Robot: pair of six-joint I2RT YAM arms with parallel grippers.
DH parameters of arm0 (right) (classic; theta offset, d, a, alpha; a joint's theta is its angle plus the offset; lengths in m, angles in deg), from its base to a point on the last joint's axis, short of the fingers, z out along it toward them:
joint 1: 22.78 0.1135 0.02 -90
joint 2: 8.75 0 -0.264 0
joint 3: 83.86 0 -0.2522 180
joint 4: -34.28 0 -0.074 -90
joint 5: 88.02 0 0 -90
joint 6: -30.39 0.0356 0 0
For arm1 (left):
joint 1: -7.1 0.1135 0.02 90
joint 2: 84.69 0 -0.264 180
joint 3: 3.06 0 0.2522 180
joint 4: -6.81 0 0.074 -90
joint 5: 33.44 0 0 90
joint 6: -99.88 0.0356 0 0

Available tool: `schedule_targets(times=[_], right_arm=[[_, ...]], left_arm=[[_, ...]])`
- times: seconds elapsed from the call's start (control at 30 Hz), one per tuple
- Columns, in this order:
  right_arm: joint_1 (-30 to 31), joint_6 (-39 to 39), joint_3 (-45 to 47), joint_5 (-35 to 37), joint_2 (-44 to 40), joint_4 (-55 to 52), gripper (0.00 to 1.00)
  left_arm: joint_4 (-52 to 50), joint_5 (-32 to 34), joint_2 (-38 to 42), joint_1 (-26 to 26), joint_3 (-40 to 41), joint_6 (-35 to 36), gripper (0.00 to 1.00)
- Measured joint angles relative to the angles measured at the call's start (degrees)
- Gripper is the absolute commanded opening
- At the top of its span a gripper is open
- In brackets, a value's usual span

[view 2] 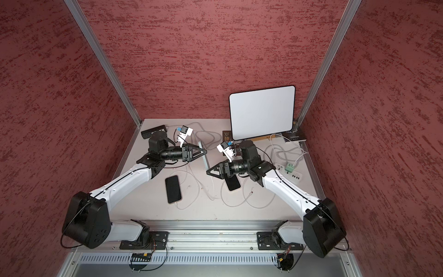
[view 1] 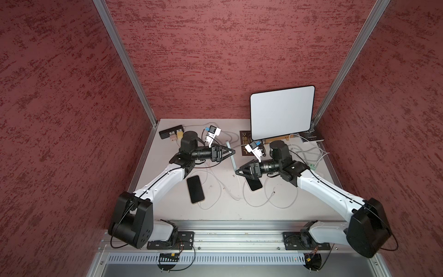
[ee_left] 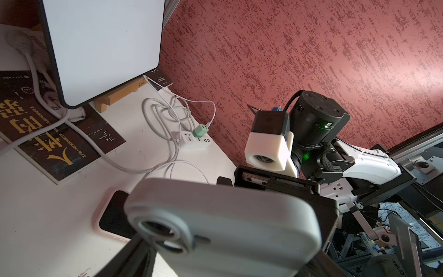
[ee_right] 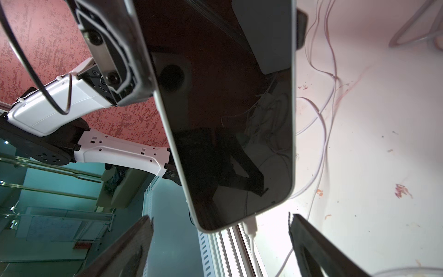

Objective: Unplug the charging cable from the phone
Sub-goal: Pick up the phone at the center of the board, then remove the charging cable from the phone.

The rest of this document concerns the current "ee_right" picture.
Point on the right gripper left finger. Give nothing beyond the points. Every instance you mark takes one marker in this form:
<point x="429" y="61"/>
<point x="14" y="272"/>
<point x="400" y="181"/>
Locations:
<point x="127" y="257"/>

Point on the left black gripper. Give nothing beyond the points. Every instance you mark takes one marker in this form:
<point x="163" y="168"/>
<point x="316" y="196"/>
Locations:
<point x="122" y="71"/>

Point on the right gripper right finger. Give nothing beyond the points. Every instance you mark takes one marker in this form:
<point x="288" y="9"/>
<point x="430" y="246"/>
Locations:
<point x="316" y="255"/>

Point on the aluminium frame rail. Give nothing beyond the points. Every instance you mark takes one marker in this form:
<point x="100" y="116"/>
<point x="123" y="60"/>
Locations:
<point x="178" y="249"/>

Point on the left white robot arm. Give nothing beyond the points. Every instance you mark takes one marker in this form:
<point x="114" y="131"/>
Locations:
<point x="47" y="121"/>

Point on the phone green case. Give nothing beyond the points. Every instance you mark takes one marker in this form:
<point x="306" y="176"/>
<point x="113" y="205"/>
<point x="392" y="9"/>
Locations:
<point x="228" y="124"/>

